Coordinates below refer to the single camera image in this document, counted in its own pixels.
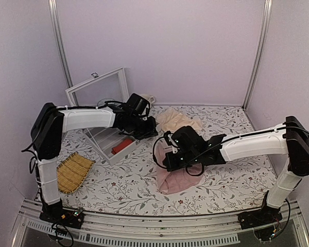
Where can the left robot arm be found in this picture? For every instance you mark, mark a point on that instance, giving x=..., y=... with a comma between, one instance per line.
x=54, y=124

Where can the red rolled garment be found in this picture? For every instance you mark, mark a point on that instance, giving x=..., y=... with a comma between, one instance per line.
x=122, y=145

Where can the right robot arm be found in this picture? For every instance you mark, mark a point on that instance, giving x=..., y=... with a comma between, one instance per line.
x=289, y=138

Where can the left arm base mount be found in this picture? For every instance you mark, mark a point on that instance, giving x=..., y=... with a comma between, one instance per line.
x=55, y=213

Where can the clear glass bowl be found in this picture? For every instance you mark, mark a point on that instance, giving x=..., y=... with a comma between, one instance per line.
x=105, y=101

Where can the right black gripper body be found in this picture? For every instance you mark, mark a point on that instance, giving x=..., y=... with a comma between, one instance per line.
x=188, y=159

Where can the right aluminium corner post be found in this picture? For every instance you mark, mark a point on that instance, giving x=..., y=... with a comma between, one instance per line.
x=259, y=53

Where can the pink and white underwear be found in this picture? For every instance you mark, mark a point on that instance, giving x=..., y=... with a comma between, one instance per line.
x=174, y=181

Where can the woven bamboo tray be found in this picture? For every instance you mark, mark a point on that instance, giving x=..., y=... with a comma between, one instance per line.
x=72, y=172

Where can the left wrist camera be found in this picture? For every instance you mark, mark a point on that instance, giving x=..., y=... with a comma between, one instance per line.
x=138, y=106

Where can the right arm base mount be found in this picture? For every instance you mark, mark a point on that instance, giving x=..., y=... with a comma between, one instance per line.
x=265, y=215

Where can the aluminium corner post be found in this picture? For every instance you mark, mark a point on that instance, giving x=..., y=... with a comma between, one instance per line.
x=59, y=41
x=259, y=53

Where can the white ceramic mug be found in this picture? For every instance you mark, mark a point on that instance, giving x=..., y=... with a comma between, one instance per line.
x=151, y=99

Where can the left aluminium corner post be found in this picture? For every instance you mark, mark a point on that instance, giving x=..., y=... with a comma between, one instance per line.
x=59, y=41

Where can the cream beige underwear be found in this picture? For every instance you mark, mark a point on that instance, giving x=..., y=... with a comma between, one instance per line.
x=172, y=120

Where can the aluminium front rail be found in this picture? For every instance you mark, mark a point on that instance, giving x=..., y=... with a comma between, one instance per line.
x=100, y=229

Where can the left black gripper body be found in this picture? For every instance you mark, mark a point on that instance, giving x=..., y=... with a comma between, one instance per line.
x=142, y=130

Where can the white framed glass lid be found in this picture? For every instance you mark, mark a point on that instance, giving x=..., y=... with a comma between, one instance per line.
x=96, y=90

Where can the floral patterned table mat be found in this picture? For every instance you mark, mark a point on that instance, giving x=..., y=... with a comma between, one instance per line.
x=129, y=187

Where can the white divided organizer box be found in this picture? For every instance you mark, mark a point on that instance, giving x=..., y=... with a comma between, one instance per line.
x=103, y=140

